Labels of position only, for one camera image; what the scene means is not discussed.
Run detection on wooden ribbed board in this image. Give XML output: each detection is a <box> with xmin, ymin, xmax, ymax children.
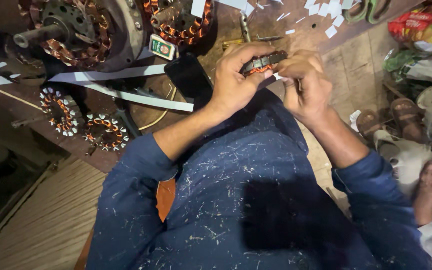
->
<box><xmin>0</xmin><ymin>157</ymin><xmax>108</xmax><ymax>270</ymax></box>

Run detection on person's left hand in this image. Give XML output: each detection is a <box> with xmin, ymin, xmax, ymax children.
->
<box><xmin>209</xmin><ymin>42</ymin><xmax>277</xmax><ymax>121</ymax></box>

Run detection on small stator with copper winding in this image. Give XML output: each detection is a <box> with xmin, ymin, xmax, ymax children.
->
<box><xmin>240</xmin><ymin>50</ymin><xmax>289</xmax><ymax>77</ymax></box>

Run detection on person's right hand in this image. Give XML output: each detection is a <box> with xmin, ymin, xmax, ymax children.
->
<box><xmin>275</xmin><ymin>50</ymin><xmax>334</xmax><ymax>131</ymax></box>

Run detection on cream cord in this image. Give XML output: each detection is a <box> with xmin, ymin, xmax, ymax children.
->
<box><xmin>0</xmin><ymin>77</ymin><xmax>45</xmax><ymax>112</ymax></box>

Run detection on scattered white paper pieces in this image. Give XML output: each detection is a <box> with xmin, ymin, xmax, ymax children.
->
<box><xmin>255</xmin><ymin>0</ymin><xmax>355</xmax><ymax>40</ymax></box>

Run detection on large fan motor with winding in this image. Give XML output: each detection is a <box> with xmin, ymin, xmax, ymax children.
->
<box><xmin>13</xmin><ymin>0</ymin><xmax>150</xmax><ymax>74</ymax></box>

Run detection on stator with white paper insulators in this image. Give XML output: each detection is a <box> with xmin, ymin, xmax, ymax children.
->
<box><xmin>39</xmin><ymin>87</ymin><xmax>79</xmax><ymax>137</ymax></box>
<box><xmin>82</xmin><ymin>114</ymin><xmax>130</xmax><ymax>152</ymax></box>

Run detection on white paper sheet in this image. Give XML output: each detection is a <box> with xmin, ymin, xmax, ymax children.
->
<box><xmin>190</xmin><ymin>0</ymin><xmax>256</xmax><ymax>18</ymax></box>

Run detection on red and yellow plastic bag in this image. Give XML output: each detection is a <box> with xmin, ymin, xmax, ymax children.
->
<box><xmin>388</xmin><ymin>4</ymin><xmax>432</xmax><ymax>54</ymax></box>

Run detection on copper wound stator with shaft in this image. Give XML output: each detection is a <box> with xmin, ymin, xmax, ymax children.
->
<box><xmin>143</xmin><ymin>0</ymin><xmax>215</xmax><ymax>47</ymax></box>

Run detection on green and white matchbox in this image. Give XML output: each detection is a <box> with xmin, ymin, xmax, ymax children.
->
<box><xmin>149</xmin><ymin>34</ymin><xmax>176</xmax><ymax>61</ymax></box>

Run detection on grey metal tool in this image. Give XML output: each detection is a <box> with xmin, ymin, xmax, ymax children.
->
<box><xmin>239</xmin><ymin>14</ymin><xmax>253</xmax><ymax>43</ymax></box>

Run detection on person's blue shirt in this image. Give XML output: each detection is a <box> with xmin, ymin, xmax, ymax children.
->
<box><xmin>85</xmin><ymin>88</ymin><xmax>432</xmax><ymax>270</ymax></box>

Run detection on white cloth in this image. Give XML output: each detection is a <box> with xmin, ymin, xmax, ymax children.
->
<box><xmin>373</xmin><ymin>129</ymin><xmax>432</xmax><ymax>197</ymax></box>

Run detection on yellow-handled screwdriver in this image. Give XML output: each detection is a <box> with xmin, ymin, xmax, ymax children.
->
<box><xmin>222</xmin><ymin>35</ymin><xmax>284</xmax><ymax>52</ymax></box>

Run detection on black phone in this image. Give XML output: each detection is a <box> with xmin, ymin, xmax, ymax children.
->
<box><xmin>164</xmin><ymin>52</ymin><xmax>214</xmax><ymax>111</ymax></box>

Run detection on green-handled scissors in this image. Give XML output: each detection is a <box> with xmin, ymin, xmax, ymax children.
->
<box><xmin>343</xmin><ymin>0</ymin><xmax>392</xmax><ymax>24</ymax></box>

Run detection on long white paper strip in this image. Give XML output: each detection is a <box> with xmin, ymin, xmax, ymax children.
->
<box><xmin>48</xmin><ymin>64</ymin><xmax>169</xmax><ymax>83</ymax></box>
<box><xmin>75</xmin><ymin>80</ymin><xmax>195</xmax><ymax>113</ymax></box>

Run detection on green and white plastic bag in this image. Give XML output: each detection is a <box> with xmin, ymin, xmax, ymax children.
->
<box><xmin>382</xmin><ymin>48</ymin><xmax>432</xmax><ymax>88</ymax></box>

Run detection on brown sandal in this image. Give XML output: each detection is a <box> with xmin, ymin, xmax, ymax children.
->
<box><xmin>390</xmin><ymin>98</ymin><xmax>425</xmax><ymax>144</ymax></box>
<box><xmin>356</xmin><ymin>109</ymin><xmax>381</xmax><ymax>141</ymax></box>

